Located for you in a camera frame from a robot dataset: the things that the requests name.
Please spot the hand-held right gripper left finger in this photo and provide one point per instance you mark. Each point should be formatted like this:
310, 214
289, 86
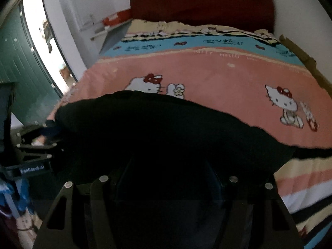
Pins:
102, 195

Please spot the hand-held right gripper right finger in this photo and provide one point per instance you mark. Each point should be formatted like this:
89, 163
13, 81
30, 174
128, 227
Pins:
234, 197

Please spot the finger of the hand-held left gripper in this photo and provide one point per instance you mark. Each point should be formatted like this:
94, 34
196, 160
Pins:
33, 151
49, 129

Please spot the dark large garment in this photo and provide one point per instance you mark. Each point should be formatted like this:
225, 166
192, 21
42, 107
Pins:
155, 134

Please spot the black hanging clothes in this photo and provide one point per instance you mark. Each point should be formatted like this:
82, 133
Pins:
48, 36

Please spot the blue white printed cloth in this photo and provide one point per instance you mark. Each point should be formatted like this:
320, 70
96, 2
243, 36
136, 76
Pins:
18, 205

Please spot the brown cardboard piece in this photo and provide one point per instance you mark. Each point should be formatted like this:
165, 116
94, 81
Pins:
64, 72

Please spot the green door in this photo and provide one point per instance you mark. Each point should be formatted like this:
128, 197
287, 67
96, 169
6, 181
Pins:
23, 64

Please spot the grey bedside shelf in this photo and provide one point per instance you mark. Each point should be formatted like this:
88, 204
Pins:
114, 35

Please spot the striped cartoon printed blanket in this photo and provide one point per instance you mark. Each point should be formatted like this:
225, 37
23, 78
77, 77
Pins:
220, 77

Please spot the orange box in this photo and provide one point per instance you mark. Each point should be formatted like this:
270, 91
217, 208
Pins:
116, 18

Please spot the dark red headboard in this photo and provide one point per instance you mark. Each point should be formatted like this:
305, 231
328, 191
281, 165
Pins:
202, 7

